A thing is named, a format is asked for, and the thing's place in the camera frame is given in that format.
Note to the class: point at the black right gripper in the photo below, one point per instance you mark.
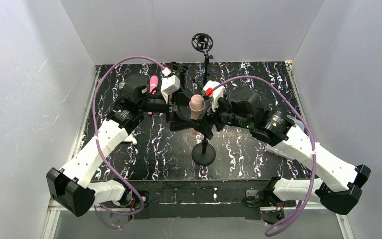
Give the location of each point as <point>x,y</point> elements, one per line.
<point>214,117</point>

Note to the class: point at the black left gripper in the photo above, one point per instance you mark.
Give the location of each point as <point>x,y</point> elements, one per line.
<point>171,110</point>

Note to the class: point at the beige microphone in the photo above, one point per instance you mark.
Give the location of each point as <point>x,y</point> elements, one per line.
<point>197,106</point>

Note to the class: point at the pink microphone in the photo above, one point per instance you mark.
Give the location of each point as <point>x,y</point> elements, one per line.
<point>153,83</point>

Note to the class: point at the black round-base microphone stand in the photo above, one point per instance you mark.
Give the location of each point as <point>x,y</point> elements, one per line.
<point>181,69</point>

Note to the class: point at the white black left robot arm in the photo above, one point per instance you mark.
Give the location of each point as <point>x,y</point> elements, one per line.
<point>71,185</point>

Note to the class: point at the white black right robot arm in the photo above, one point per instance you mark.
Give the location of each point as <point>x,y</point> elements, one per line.
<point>336,184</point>

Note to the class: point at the white plastic faucet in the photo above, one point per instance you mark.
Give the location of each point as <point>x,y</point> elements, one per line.
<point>131,139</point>

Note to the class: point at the clear plastic parts box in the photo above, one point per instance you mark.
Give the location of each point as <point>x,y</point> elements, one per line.
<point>277,152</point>

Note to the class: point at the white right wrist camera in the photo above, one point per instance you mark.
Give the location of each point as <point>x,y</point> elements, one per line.
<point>214,90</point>

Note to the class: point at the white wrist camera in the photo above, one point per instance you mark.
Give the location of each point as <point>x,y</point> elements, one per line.
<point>170,83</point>
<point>214,90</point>

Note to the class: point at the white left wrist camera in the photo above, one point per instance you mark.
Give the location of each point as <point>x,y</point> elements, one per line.
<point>170,83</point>

